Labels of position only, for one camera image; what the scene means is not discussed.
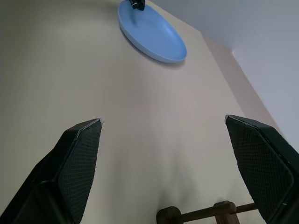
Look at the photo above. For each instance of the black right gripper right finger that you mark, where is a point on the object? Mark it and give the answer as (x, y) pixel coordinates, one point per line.
(264, 163)

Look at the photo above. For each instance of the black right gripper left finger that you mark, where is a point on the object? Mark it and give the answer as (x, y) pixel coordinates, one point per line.
(72, 172)

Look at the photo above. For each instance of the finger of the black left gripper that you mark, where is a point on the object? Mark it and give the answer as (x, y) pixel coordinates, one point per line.
(134, 4)
(141, 4)

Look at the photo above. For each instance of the blue plate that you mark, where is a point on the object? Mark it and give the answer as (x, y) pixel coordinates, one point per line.
(151, 35)

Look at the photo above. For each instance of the dark wooden rack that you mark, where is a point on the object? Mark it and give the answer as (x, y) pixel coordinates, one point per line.
(170, 215)

